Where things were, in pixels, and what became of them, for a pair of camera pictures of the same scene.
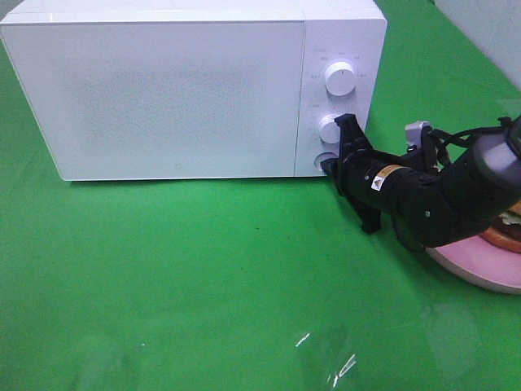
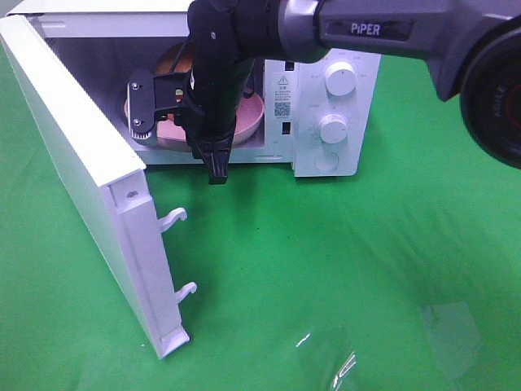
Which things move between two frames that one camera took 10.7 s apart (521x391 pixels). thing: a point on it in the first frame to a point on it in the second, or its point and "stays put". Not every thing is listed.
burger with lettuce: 506,230 to 168,58
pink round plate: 483,262 to 248,120
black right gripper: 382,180 to 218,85
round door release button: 323,156 stays put
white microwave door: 164,100 to 113,182
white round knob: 339,78 stays put
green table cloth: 250,284 stays put
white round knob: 329,129 stays put
